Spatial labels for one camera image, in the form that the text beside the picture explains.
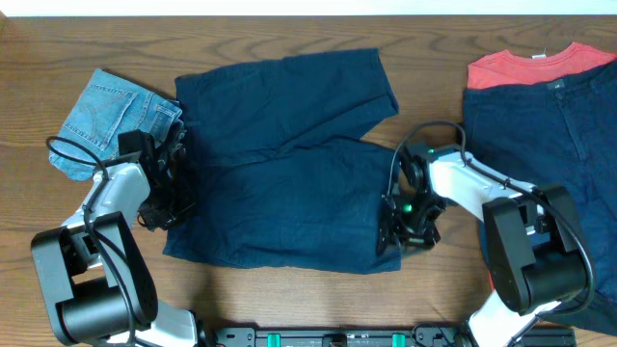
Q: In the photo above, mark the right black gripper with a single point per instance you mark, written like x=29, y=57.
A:
x=390, y=226

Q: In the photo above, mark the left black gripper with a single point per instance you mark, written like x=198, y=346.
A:
x=189, y=202

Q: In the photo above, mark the navy blue shorts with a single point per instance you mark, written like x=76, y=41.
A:
x=282, y=171

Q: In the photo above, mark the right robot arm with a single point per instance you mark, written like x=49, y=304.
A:
x=534, y=253

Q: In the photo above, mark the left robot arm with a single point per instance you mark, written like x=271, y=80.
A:
x=95, y=283

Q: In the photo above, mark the folded light blue jeans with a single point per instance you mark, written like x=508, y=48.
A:
x=110, y=105

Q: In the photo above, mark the dark navy pants pile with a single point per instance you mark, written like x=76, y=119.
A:
x=562, y=131

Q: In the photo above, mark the red t-shirt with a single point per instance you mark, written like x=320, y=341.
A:
x=504, y=68

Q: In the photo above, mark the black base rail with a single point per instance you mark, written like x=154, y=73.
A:
x=421, y=335

